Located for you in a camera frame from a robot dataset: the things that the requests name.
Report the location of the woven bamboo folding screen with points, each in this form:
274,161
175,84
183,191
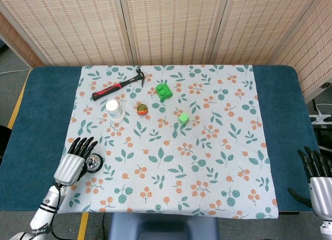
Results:
166,27

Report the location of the orange green toy fruit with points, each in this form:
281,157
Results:
142,109

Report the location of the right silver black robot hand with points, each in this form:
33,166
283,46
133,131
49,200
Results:
317,190

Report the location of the white plastic cup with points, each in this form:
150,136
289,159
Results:
115,110

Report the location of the green two-stud building brick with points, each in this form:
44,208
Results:
164,92

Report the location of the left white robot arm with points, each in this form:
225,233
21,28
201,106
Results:
44,208

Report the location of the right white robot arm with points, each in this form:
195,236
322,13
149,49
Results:
326,228

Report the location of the small green cube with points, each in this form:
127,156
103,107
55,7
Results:
183,118

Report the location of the floral leaf print tablecloth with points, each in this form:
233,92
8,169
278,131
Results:
181,151

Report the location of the red black claw hammer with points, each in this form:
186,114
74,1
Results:
116,83

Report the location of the blue table mat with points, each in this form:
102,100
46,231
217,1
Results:
31,136

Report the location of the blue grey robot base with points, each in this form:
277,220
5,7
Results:
163,227

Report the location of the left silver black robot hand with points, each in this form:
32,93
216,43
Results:
68,167

